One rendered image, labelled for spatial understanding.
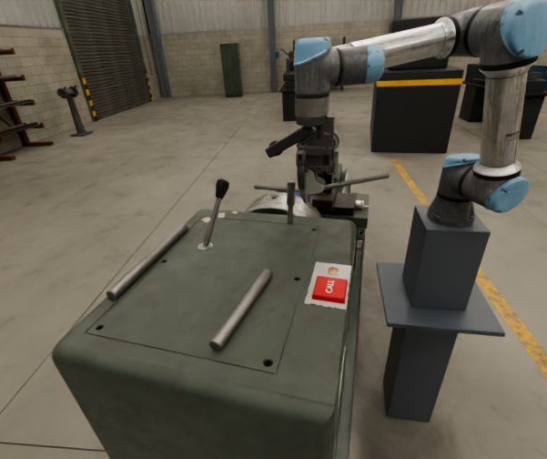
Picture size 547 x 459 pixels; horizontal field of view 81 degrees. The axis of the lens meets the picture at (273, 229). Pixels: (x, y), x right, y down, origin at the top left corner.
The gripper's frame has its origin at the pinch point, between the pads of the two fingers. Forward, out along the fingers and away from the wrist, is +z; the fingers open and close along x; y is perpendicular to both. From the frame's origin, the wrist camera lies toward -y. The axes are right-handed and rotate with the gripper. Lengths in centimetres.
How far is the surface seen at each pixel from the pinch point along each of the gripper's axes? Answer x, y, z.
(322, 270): -20.2, 8.2, 7.2
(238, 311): -37.6, -3.8, 5.3
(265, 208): 11.1, -14.3, 9.4
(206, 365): -47.4, -5.6, 7.4
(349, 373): 10, 16, 79
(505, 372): 73, 101, 133
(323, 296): -29.4, 9.6, 6.3
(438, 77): 502, 106, 17
